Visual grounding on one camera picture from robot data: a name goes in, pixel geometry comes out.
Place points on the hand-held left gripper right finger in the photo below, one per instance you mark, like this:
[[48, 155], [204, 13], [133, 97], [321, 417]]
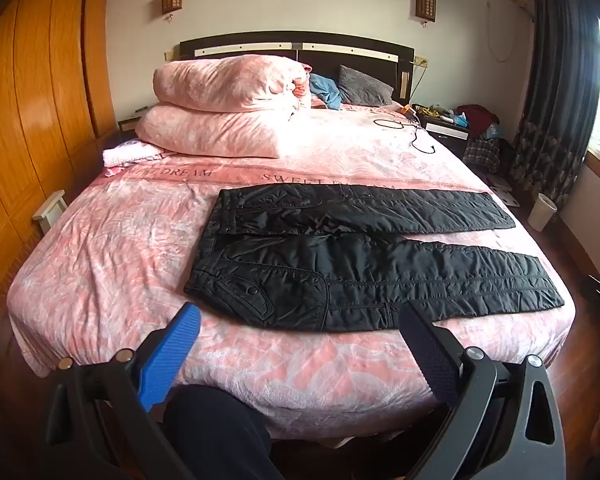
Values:
[[422, 350]]

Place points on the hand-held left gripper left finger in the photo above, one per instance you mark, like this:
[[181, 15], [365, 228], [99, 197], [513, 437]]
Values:
[[167, 360]]

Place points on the black quilted pants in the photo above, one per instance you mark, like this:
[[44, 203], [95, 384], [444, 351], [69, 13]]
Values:
[[330, 285]]

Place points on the person's dark trouser leg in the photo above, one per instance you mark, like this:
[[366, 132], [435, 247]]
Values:
[[215, 435]]

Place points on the white waste bin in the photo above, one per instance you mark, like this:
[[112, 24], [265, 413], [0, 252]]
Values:
[[542, 212]]

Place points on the bed with pink floral sheet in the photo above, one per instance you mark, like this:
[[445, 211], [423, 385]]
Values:
[[105, 260]]

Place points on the white stool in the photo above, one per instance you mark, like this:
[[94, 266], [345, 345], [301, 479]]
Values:
[[502, 192], [47, 212]]

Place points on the pile of clothes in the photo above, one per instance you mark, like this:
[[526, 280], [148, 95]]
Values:
[[480, 130]]

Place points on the pink knitted cloth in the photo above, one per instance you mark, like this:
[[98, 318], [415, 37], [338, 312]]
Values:
[[130, 152]]

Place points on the dark patterned curtain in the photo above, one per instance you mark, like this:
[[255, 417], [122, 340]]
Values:
[[560, 85]]

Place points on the dark bedside table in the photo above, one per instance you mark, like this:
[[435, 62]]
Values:
[[130, 125], [447, 132]]

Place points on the folded pink duvet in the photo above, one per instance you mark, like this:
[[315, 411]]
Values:
[[215, 125]]

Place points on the grey pillow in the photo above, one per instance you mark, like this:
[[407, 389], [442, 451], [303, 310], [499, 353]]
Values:
[[365, 85]]

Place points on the blue cloth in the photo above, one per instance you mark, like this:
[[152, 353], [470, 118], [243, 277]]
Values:
[[325, 90]]

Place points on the orange wooden wardrobe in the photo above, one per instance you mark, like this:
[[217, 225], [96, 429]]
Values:
[[30, 110]]

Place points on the dark wooden headboard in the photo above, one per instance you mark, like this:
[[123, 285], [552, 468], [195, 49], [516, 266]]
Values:
[[330, 60]]

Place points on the wooden wall lamp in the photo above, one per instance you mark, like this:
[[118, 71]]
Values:
[[425, 7], [171, 1]]

